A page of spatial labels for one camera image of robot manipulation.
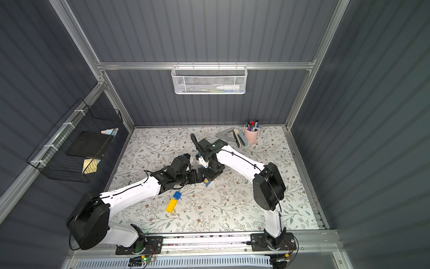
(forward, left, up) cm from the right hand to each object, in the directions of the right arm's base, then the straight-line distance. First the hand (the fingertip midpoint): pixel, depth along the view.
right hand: (210, 179), depth 83 cm
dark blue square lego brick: (-5, +18, -8) cm, 20 cm away
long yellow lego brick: (-10, +20, -10) cm, 24 cm away
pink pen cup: (+34, -25, -1) cm, 42 cm away
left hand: (0, +4, 0) cm, 4 cm away
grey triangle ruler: (+39, -6, -10) cm, 41 cm away
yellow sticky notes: (-7, +43, +24) cm, 50 cm away
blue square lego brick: (+2, +3, -11) cm, 11 cm away
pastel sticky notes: (+17, +50, +16) cm, 55 cm away
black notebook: (+7, +55, +18) cm, 59 cm away
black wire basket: (-5, +59, +25) cm, 64 cm away
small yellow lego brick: (-2, +2, +1) cm, 3 cm away
